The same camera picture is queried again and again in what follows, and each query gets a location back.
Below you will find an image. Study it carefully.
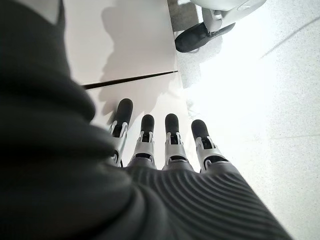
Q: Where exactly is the white robot left leg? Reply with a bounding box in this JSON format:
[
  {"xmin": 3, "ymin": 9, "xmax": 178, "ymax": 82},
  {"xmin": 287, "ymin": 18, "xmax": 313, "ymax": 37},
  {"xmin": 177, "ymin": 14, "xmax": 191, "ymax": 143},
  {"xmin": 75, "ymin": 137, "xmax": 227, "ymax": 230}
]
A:
[{"xmin": 189, "ymin": 0, "xmax": 267, "ymax": 35}]

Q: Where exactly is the white cabinet door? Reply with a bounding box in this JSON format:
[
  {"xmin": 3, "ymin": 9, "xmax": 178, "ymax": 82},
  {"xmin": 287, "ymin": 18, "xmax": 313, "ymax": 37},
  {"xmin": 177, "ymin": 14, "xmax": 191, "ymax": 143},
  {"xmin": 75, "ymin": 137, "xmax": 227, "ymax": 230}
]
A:
[
  {"xmin": 56, "ymin": 0, "xmax": 180, "ymax": 89},
  {"xmin": 83, "ymin": 71, "xmax": 201, "ymax": 173}
]

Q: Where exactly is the black robot left foot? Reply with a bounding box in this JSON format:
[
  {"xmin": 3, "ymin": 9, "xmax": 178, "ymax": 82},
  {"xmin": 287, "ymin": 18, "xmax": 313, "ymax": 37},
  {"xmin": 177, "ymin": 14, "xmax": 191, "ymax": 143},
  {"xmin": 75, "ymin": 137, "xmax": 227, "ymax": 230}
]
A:
[{"xmin": 174, "ymin": 21, "xmax": 236, "ymax": 54}]

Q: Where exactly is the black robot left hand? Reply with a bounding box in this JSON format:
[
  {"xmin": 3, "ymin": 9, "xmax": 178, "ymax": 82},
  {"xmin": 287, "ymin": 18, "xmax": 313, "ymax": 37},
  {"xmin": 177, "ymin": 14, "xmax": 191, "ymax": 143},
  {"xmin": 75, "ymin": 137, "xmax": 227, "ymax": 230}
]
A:
[{"xmin": 0, "ymin": 0, "xmax": 295, "ymax": 240}]

